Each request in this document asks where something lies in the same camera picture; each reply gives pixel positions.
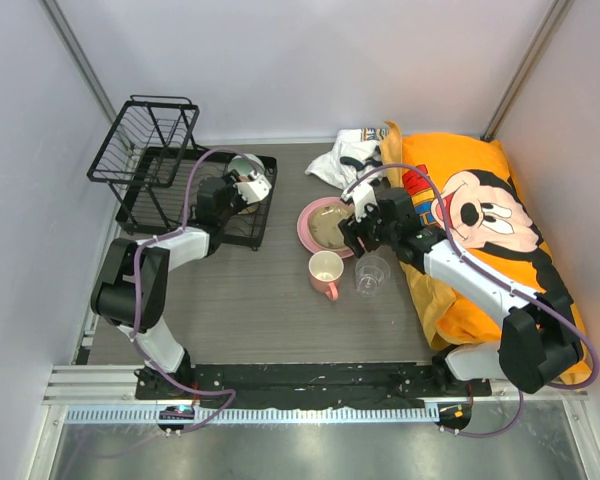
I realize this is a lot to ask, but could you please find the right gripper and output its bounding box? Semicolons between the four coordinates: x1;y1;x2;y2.
339;196;398;258

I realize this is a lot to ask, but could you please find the clear glass cup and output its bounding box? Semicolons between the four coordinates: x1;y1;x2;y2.
355;255;391;297

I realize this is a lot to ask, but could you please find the clear textured glass plate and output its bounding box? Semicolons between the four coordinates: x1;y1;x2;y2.
309;205;354;249

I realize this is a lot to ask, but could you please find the cream floral plate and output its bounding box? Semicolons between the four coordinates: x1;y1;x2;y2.
306;203;356;251

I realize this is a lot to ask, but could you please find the pink plate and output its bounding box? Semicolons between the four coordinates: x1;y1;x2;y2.
296;197;354;259

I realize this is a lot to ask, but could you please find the pink mug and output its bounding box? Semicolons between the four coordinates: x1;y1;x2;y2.
308;251;344;301

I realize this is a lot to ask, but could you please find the brown bowl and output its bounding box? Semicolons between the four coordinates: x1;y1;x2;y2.
237;202;260;215

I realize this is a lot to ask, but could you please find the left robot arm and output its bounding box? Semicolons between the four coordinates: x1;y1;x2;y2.
91;170;271;399

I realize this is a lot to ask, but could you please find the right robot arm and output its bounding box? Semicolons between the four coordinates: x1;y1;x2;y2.
338;184;583;395

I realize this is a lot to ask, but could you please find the light green bowl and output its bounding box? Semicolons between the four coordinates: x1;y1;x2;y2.
227;154;265;177

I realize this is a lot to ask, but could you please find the white printed t-shirt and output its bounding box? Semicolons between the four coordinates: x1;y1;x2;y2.
305;128;389;190

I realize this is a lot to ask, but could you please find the orange cartoon pillow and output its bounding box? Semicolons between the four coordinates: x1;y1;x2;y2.
380;124;598;389

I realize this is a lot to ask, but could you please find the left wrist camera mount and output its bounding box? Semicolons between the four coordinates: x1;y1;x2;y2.
235;170;272;205

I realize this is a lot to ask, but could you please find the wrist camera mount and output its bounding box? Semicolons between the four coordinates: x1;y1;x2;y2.
235;170;272;205
340;181;377;223

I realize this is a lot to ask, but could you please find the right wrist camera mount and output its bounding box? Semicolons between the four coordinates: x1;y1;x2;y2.
340;181;377;223

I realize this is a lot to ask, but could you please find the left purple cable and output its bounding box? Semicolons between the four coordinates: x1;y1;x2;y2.
129;146;269;434

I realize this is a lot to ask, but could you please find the purple cable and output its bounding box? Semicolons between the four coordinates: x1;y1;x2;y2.
129;146;269;434
347;163;600;439

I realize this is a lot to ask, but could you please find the black wire dish rack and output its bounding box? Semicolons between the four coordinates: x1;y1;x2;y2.
87;95;277;250

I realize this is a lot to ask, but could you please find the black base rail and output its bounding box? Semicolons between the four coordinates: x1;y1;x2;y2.
134;362;492;410

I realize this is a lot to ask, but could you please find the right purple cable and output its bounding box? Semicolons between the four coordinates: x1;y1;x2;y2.
347;163;600;439

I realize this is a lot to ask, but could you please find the white slotted cable duct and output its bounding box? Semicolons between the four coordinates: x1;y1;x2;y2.
65;404;439;425

